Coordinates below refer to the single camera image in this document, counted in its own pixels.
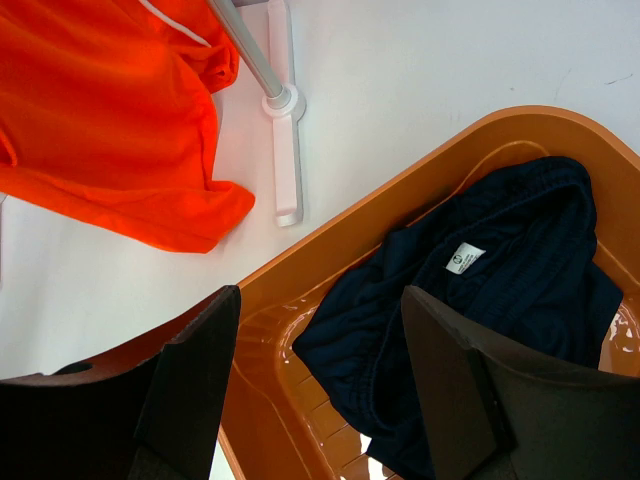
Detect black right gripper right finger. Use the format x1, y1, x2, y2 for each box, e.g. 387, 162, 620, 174
401, 286, 639, 479

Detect navy blue shorts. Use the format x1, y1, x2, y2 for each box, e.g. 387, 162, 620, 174
292, 156, 623, 479

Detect orange shorts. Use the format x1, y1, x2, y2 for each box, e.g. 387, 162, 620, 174
1, 1, 255, 253

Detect orange plastic basket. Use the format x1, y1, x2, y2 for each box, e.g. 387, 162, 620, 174
220, 106, 639, 479

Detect silver clothes rack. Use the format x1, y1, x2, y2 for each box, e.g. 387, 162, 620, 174
208, 0, 306, 227

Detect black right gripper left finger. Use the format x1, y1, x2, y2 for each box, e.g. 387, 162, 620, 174
1, 286, 241, 479

